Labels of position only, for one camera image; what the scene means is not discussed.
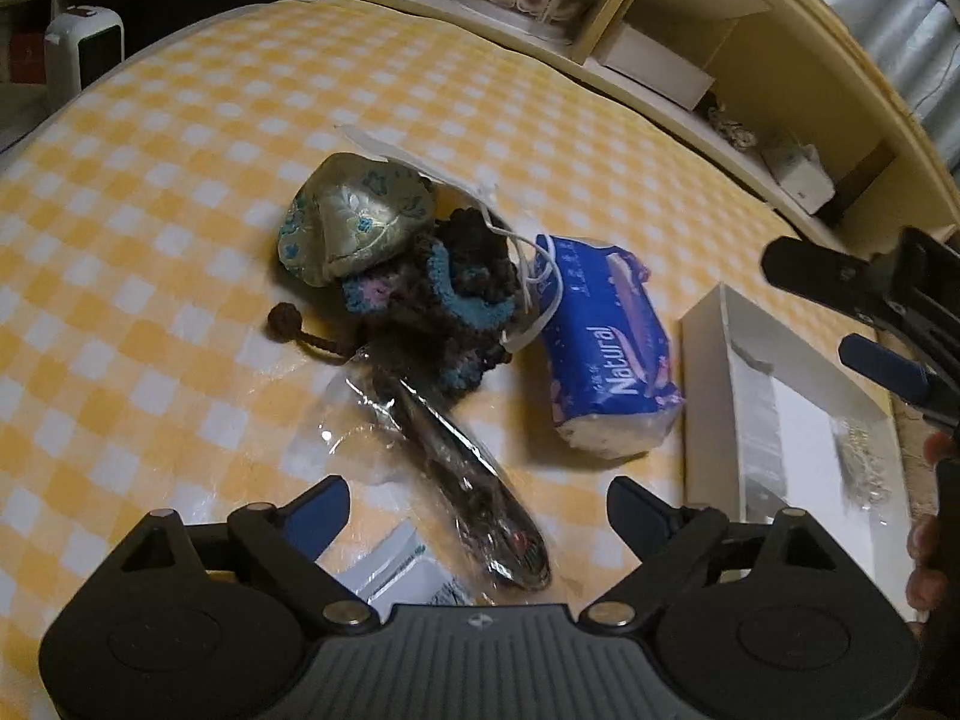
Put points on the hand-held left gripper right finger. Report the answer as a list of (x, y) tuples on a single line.
[(634, 504)]

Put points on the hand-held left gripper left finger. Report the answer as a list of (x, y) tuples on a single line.
[(324, 516)]

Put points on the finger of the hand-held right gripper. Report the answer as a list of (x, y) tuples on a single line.
[(817, 270), (885, 369)]

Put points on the white medicine sachet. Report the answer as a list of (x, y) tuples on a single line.
[(405, 585)]

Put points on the white cardboard box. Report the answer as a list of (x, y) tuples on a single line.
[(712, 405)]

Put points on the plastic-wrapped dark accessory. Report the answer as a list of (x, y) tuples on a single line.
[(480, 495)]

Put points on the blue tissue pack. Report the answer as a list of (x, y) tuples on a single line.
[(600, 345)]

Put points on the dark crocheted pouch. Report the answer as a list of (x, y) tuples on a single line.
[(457, 292)]

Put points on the green brocade pouch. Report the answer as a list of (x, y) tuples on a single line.
[(352, 221)]

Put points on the white face mask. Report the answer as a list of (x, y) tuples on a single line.
[(373, 145)]

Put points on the person's right hand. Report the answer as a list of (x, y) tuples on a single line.
[(927, 540)]

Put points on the bag of rubber bands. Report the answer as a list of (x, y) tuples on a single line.
[(862, 457)]

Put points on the small white box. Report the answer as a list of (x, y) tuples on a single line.
[(799, 174)]

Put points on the grey folded cloth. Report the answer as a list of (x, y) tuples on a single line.
[(757, 427)]

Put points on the wooden headboard shelf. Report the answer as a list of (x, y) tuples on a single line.
[(817, 82)]

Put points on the white storage box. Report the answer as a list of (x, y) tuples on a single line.
[(660, 67)]

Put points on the silver curtain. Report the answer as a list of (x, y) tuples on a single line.
[(885, 15)]

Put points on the yellow checked bed sheet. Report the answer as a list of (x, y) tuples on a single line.
[(187, 240)]

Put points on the white space heater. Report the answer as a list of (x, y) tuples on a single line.
[(82, 49)]

